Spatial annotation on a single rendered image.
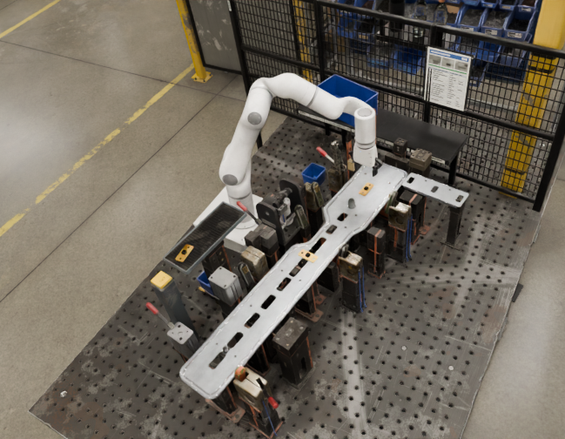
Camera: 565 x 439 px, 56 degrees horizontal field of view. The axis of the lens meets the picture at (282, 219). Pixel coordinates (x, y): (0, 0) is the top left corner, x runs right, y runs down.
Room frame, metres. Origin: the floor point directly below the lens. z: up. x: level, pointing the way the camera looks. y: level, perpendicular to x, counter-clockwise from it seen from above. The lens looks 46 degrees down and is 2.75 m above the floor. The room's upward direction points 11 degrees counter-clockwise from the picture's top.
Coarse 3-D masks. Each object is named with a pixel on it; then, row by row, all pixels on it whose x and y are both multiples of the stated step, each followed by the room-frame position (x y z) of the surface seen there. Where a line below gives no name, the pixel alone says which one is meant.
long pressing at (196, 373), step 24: (360, 168) 1.90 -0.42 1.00; (384, 168) 1.87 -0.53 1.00; (384, 192) 1.71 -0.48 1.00; (336, 216) 1.62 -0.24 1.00; (360, 216) 1.59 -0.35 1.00; (312, 240) 1.50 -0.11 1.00; (336, 240) 1.48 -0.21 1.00; (288, 264) 1.40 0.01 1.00; (312, 264) 1.38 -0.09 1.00; (264, 288) 1.30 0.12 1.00; (288, 288) 1.28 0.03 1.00; (240, 312) 1.21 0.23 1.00; (264, 312) 1.19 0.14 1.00; (288, 312) 1.18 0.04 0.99; (216, 336) 1.12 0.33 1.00; (264, 336) 1.08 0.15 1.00; (192, 360) 1.04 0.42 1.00; (240, 360) 1.00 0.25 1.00; (192, 384) 0.94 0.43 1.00; (216, 384) 0.93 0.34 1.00
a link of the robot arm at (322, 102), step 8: (320, 96) 1.77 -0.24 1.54; (328, 96) 1.78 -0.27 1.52; (312, 104) 1.76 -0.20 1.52; (320, 104) 1.76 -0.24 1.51; (328, 104) 1.76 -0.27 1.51; (336, 104) 1.76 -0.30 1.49; (344, 104) 1.78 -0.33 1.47; (352, 104) 1.83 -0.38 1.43; (360, 104) 1.84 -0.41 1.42; (320, 112) 1.76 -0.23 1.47; (328, 112) 1.75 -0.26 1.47; (336, 112) 1.74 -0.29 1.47; (352, 112) 1.84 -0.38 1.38
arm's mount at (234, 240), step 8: (224, 192) 2.13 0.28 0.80; (216, 200) 2.08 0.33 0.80; (224, 200) 2.07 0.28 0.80; (256, 200) 2.04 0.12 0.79; (208, 208) 2.03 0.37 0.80; (200, 216) 1.98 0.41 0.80; (232, 232) 1.85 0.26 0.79; (240, 232) 1.84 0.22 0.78; (248, 232) 1.83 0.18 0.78; (224, 240) 1.83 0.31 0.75; (232, 240) 1.79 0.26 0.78; (240, 240) 1.78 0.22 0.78; (232, 248) 1.80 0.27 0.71; (240, 248) 1.77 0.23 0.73
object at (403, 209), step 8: (392, 208) 1.57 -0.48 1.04; (400, 208) 1.56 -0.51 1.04; (408, 208) 1.55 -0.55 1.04; (392, 216) 1.57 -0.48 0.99; (400, 216) 1.54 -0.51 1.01; (408, 216) 1.54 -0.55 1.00; (392, 224) 1.57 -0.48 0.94; (400, 224) 1.54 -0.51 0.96; (408, 224) 1.53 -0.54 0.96; (392, 232) 1.57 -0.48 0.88; (400, 232) 1.54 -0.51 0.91; (392, 240) 1.57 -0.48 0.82; (400, 240) 1.55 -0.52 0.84; (408, 240) 1.54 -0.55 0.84; (392, 248) 1.56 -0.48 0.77; (400, 248) 1.54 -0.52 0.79; (392, 256) 1.56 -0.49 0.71; (400, 256) 1.53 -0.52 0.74; (408, 256) 1.54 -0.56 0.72; (400, 264) 1.51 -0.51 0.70
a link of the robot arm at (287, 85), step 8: (256, 80) 1.95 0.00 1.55; (264, 80) 1.90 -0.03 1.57; (272, 80) 1.84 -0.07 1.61; (280, 80) 1.82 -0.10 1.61; (288, 80) 1.80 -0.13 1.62; (296, 80) 1.80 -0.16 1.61; (304, 80) 1.82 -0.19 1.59; (264, 88) 1.89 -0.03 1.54; (272, 88) 1.82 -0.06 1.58; (280, 88) 1.80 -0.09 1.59; (288, 88) 1.79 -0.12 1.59; (296, 88) 1.78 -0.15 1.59; (304, 88) 1.79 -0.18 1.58; (312, 88) 1.79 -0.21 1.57; (272, 96) 1.89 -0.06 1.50; (280, 96) 1.81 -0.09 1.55; (288, 96) 1.79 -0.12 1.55; (296, 96) 1.78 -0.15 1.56; (304, 96) 1.77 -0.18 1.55; (312, 96) 1.77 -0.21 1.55; (304, 104) 1.78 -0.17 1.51
